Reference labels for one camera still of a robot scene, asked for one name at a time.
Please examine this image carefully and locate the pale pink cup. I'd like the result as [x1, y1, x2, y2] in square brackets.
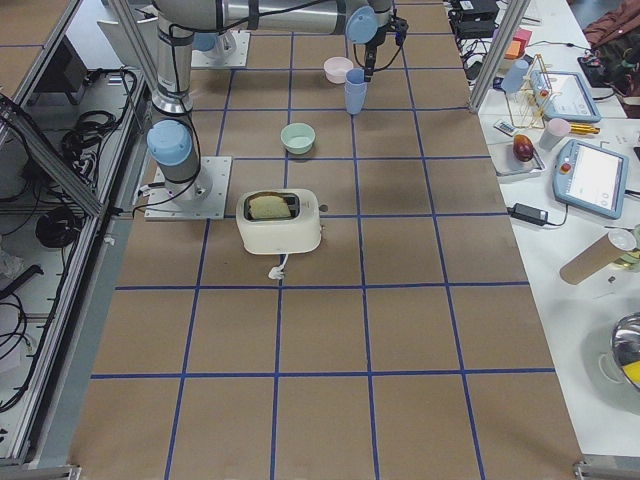
[538, 118, 571, 151]

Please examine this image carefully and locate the black power adapter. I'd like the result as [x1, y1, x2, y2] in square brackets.
[507, 203, 548, 226]

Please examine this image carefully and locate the light blue cup on bench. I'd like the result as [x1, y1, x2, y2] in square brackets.
[501, 59, 529, 94]

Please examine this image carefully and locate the teach pendant tablet near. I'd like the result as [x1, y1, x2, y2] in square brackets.
[552, 140, 629, 219]

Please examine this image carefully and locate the toast slice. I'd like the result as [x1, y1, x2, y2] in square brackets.
[249, 194, 291, 220]

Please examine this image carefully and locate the small remote control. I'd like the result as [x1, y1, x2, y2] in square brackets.
[493, 120, 517, 137]

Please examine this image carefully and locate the teach pendant tablet far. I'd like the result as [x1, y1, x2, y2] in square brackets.
[529, 70, 601, 124]

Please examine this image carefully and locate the gold wire rack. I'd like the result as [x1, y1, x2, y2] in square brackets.
[505, 53, 553, 130]

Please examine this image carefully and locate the teach pendant tablet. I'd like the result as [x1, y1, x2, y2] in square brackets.
[552, 140, 629, 219]
[529, 70, 601, 124]

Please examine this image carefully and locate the metal tray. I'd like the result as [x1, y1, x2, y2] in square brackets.
[489, 142, 546, 179]

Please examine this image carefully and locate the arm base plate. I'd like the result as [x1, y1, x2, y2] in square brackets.
[144, 156, 232, 221]
[191, 30, 251, 70]

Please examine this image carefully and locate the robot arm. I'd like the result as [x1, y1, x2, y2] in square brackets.
[147, 1, 407, 200]

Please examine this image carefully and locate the mint green bowl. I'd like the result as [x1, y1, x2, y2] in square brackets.
[280, 122, 316, 155]

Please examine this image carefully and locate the aluminium frame post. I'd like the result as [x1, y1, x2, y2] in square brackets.
[468, 0, 530, 114]

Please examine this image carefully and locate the cream white toaster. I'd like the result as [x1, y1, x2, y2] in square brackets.
[236, 189, 321, 255]

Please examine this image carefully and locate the pink bowl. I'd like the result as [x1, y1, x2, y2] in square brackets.
[323, 56, 354, 85]

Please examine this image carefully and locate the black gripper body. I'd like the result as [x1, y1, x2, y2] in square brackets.
[365, 23, 395, 52]

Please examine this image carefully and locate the steel mixing bowl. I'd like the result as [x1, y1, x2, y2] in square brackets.
[611, 312, 639, 390]

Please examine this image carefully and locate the mango fruit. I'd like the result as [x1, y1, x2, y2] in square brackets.
[512, 134, 535, 162]

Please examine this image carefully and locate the cardboard tube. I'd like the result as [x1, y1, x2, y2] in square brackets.
[559, 229, 637, 285]

